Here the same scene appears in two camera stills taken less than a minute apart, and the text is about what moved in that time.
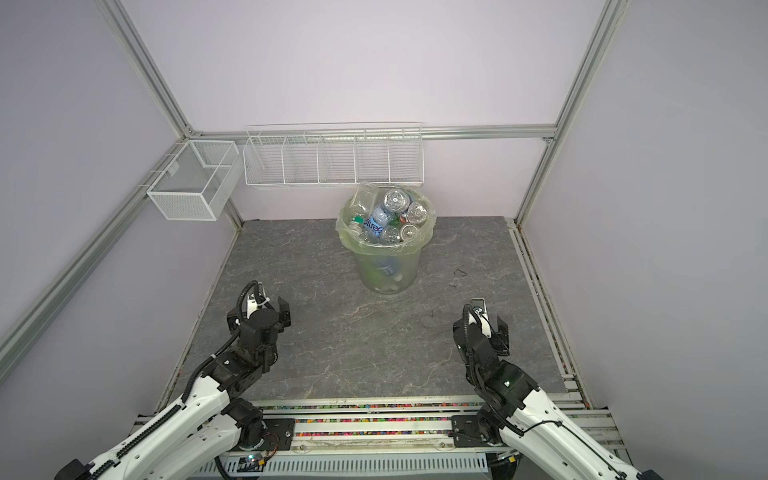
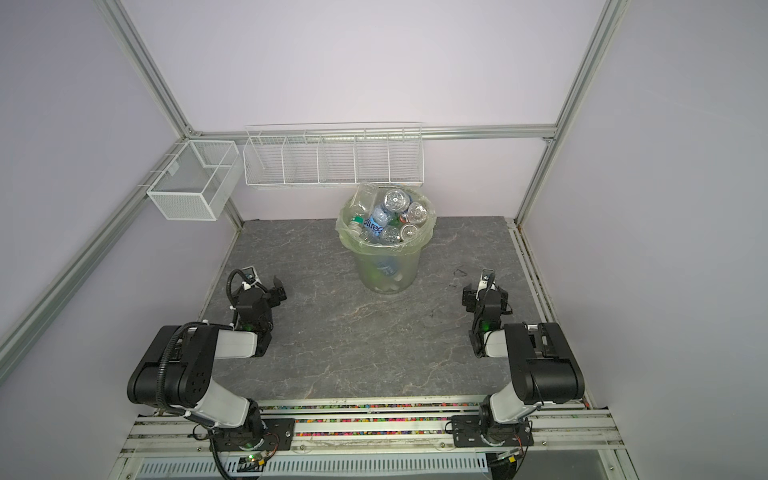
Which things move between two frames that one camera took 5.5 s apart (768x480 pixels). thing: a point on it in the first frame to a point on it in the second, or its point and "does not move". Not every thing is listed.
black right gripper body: [500, 343] to [472, 297]
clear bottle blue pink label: [377, 221] does not move
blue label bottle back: [396, 200] does not move
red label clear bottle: [416, 213] does not move
